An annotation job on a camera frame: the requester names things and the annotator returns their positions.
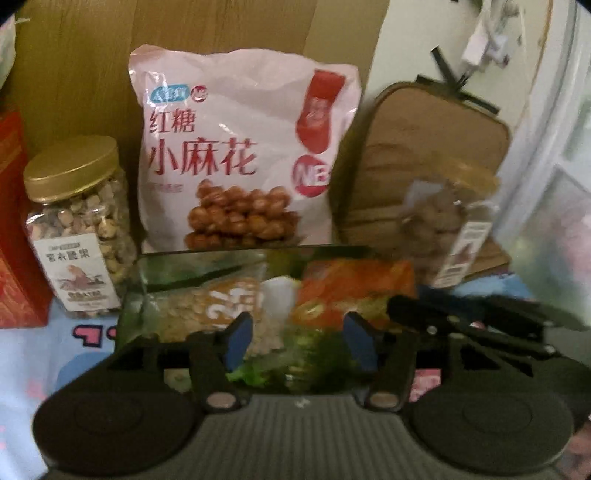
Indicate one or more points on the black box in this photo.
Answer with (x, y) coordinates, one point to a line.
(138, 295)

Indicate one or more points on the red gift box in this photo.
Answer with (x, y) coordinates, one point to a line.
(18, 230)

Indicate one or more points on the half-empty nut jar gold lid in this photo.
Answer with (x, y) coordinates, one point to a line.
(443, 221)

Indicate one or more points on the pink snack bag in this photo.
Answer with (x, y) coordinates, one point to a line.
(240, 152)

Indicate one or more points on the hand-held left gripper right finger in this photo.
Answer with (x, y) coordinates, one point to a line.
(360, 341)

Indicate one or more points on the orange snack packet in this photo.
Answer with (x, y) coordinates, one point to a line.
(351, 286)

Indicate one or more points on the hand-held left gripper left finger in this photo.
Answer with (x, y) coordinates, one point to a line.
(240, 339)

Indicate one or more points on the brown padded bag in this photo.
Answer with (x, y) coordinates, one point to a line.
(406, 138)

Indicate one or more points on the full nut jar gold lid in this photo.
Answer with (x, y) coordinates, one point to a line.
(78, 230)

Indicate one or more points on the blue pig-print blanket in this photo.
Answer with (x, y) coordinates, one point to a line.
(27, 369)

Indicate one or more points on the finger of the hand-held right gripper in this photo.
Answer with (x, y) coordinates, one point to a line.
(498, 341)
(485, 309)

